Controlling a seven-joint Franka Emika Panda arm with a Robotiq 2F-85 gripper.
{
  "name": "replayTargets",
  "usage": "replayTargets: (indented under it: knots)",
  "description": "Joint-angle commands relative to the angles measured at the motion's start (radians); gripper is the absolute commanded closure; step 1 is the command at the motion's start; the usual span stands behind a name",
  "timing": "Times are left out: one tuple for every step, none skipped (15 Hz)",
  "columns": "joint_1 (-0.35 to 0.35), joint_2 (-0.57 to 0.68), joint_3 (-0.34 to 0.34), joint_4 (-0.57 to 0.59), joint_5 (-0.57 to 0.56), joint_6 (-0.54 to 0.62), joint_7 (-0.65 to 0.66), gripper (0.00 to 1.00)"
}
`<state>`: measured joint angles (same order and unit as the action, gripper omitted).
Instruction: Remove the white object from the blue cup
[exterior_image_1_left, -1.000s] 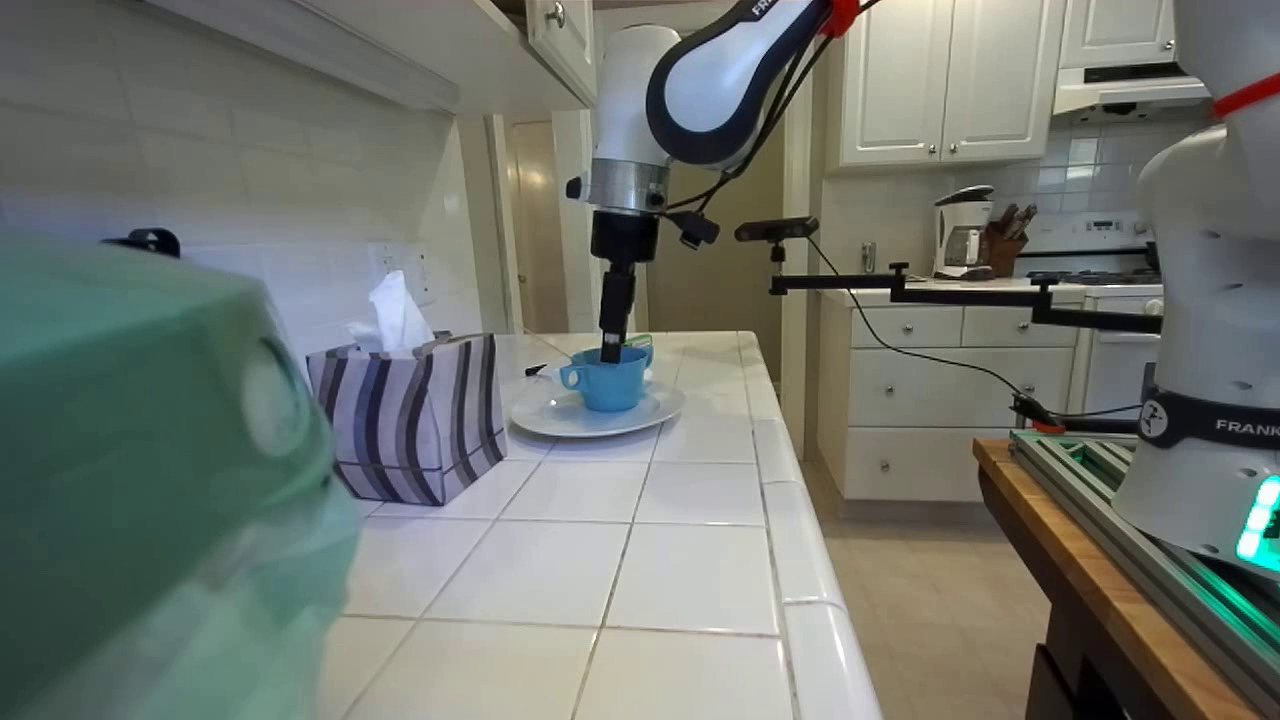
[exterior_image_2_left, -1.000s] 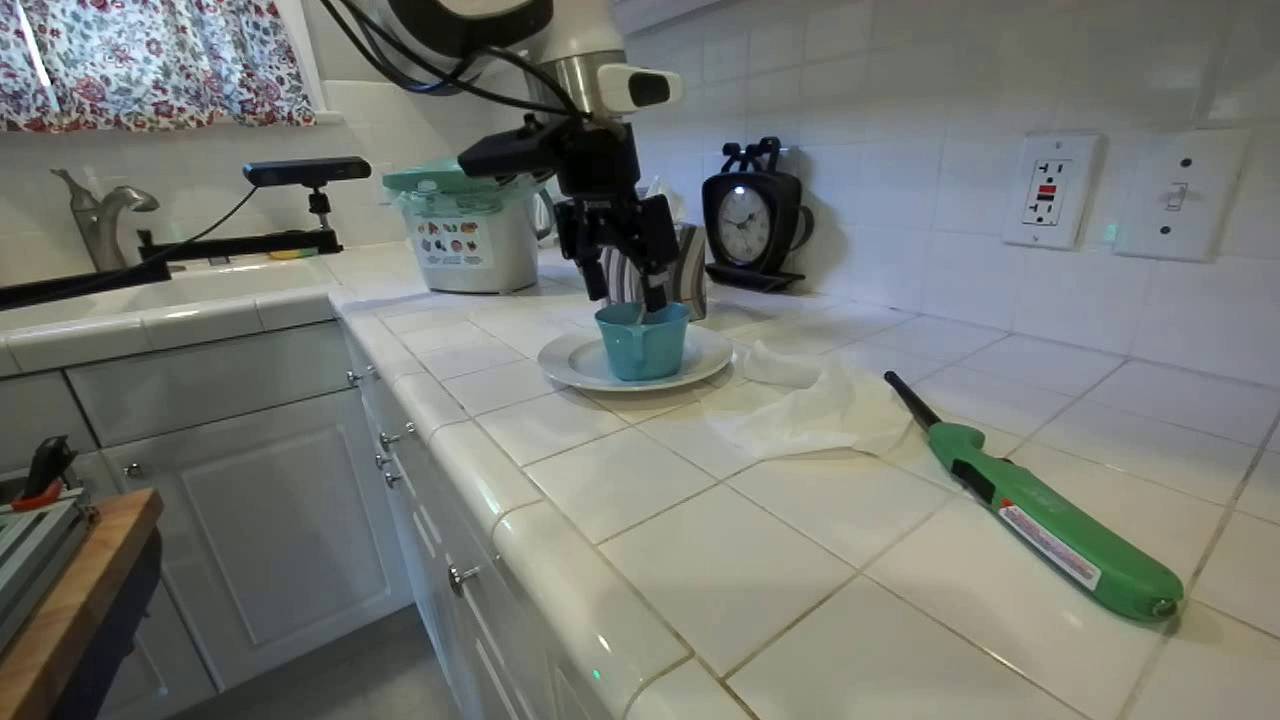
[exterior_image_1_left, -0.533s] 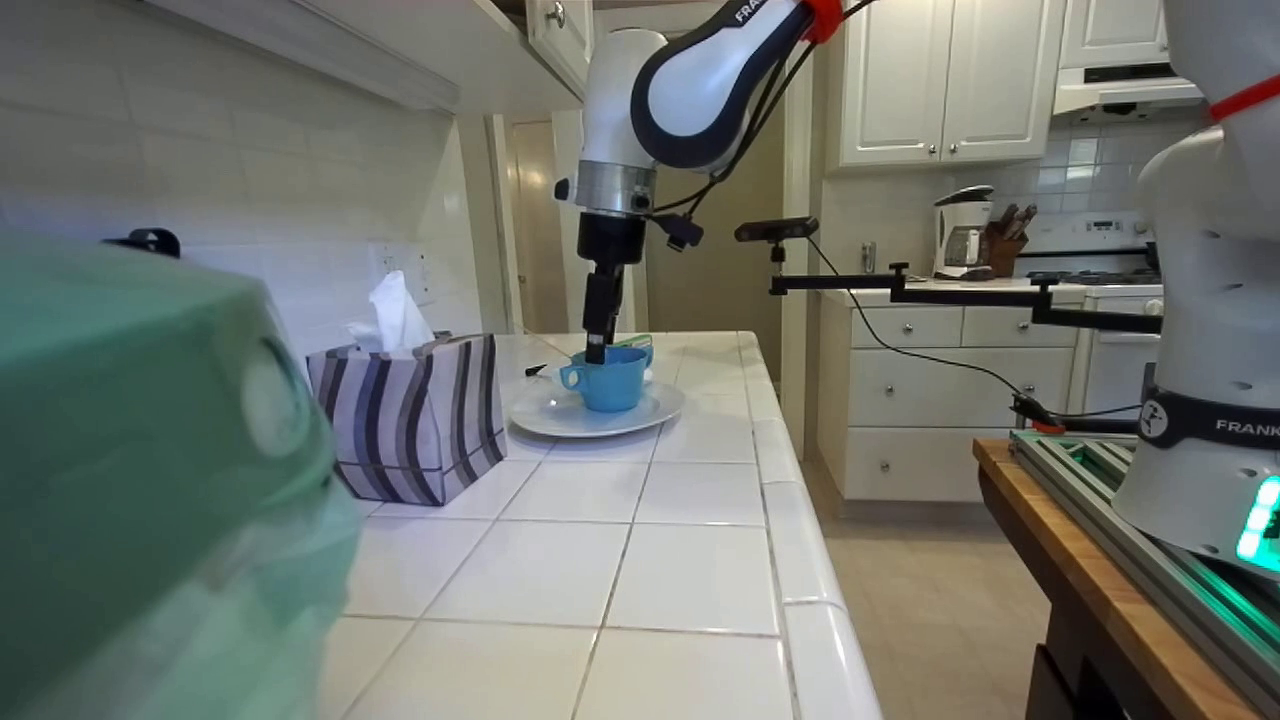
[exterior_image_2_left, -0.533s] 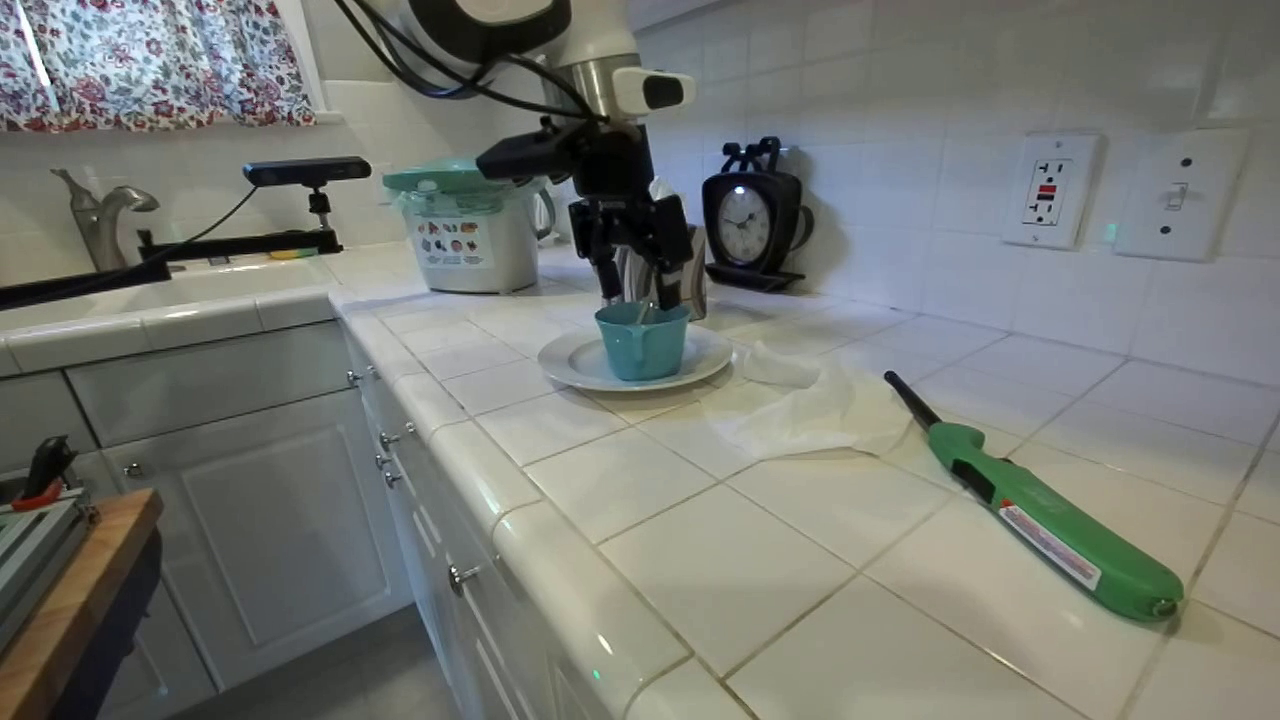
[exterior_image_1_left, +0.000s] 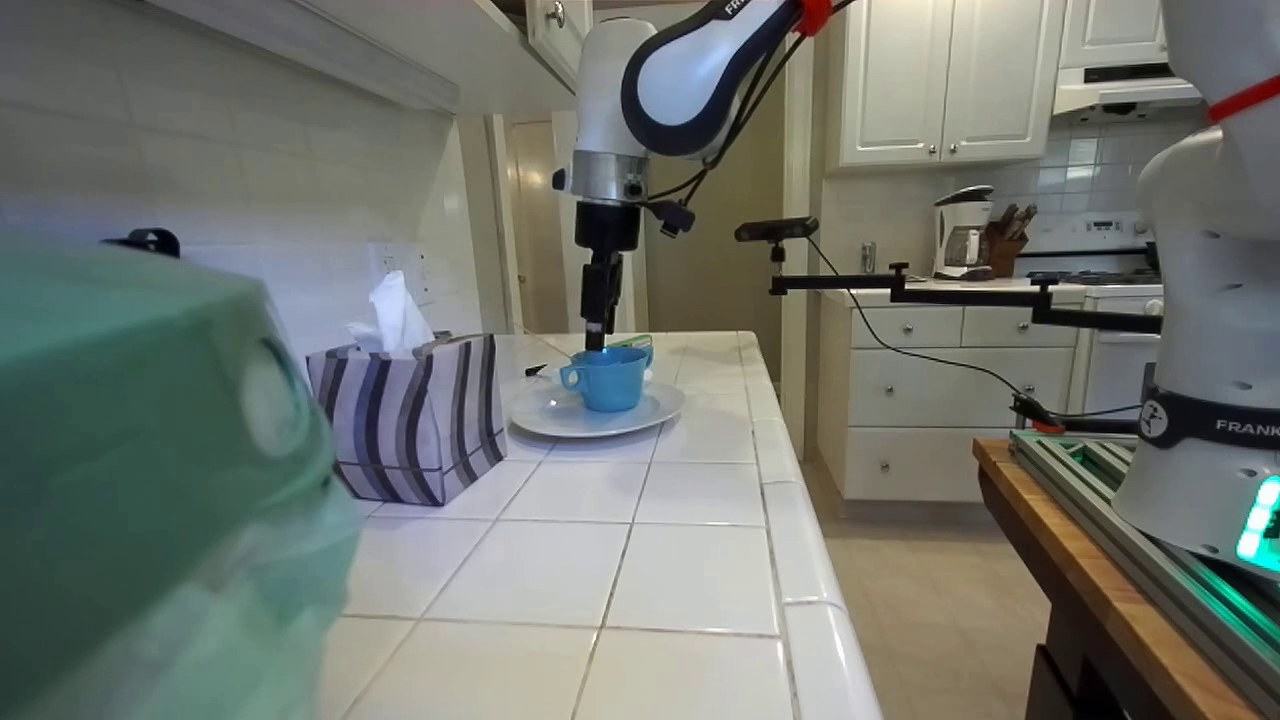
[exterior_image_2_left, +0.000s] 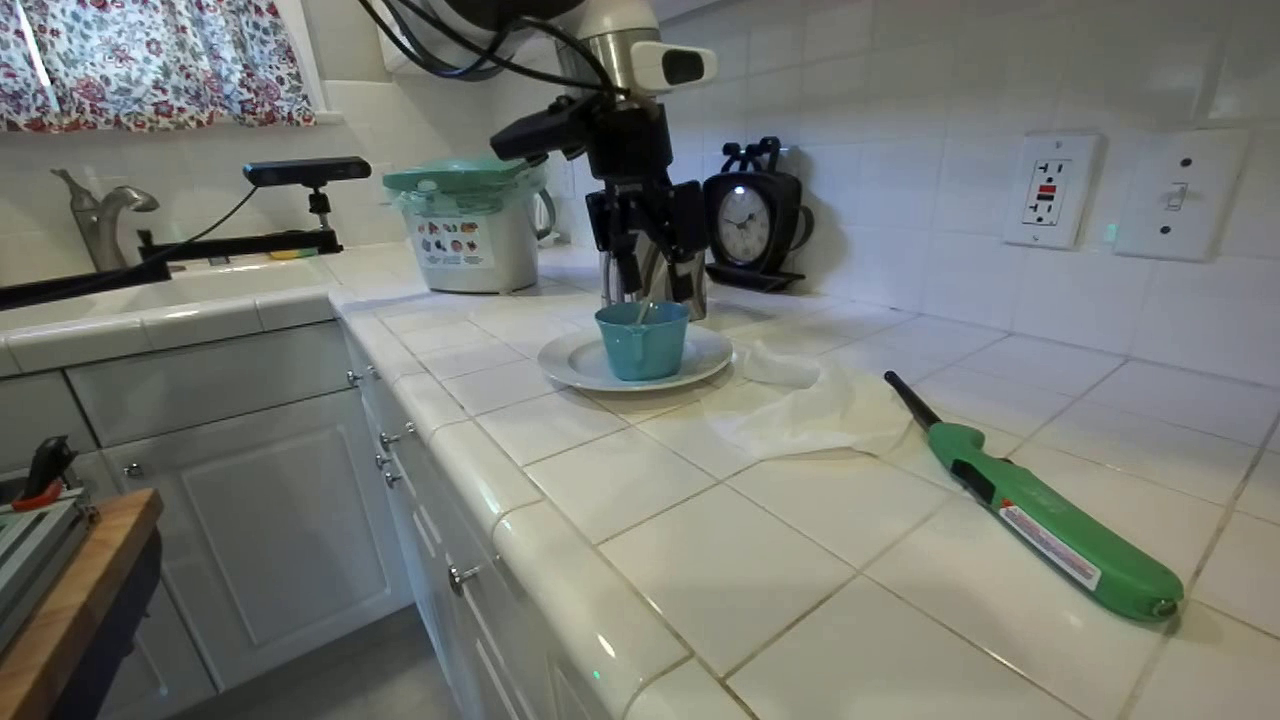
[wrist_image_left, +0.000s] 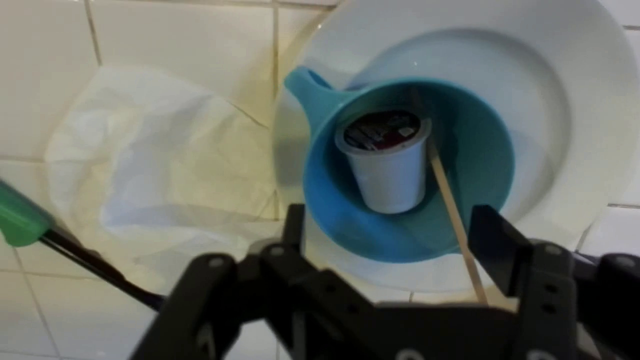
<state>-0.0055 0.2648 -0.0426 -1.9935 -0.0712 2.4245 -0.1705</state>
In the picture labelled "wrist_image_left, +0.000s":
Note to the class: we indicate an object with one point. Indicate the white coffee pod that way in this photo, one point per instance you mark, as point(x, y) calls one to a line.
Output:
point(391, 177)

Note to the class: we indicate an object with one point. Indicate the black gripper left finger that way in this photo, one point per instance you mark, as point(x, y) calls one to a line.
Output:
point(213, 300)

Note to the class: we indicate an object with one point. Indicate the wooden stirrer stick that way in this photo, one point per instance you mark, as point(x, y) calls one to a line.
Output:
point(457, 221)

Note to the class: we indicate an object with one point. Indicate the white round plate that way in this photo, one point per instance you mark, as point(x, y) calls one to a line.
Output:
point(586, 101)

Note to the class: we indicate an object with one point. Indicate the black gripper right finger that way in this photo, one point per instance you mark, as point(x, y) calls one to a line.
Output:
point(560, 300)

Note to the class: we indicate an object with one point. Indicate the blue cup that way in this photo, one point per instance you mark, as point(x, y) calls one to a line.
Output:
point(481, 166)

